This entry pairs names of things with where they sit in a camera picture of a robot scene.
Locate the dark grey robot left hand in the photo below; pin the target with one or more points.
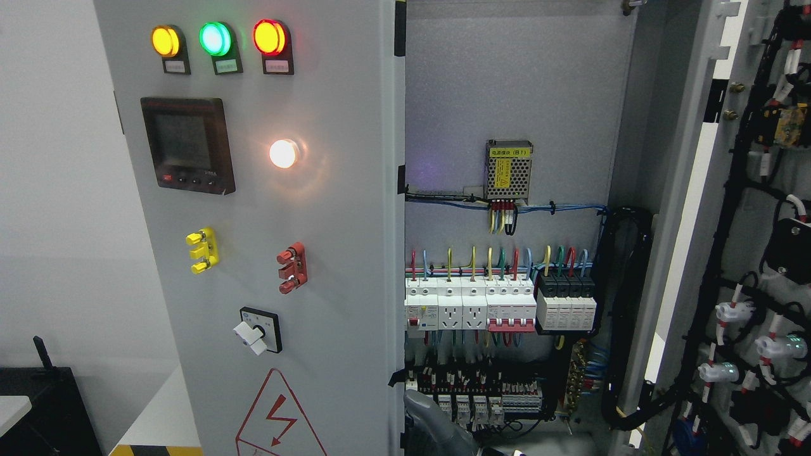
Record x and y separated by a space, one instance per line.
449 438

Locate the grey cabinet door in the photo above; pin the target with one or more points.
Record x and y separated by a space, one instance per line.
341 330
711 328

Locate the lower relay terminal row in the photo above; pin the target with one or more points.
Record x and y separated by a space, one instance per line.
487 394

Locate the white breaker and socket row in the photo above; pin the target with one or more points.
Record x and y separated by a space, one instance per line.
504 305

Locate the red electric hazard warning sticker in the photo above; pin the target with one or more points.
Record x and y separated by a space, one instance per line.
276 423

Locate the black surge protector block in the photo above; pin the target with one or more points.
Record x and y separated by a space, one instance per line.
565 304

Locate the red terminal connector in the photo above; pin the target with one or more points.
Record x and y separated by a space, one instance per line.
293 271

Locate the metal mesh power supply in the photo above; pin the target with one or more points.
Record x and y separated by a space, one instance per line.
508 170

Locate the yellow terminal connector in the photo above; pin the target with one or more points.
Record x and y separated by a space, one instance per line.
204 249

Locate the white glowing indicator lamp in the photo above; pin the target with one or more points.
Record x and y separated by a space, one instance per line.
284 153

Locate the black box with antenna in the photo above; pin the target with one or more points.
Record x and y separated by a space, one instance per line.
58 422

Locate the black digital power meter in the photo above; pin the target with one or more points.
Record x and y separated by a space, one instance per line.
189 143

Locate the red indicator light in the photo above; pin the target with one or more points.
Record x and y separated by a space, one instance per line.
273 40

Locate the green indicator light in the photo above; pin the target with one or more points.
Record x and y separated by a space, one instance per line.
219 42

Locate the yellow indicator light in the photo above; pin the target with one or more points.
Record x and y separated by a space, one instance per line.
169 42

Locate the white rotary selector switch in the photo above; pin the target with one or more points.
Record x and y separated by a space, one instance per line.
259 330

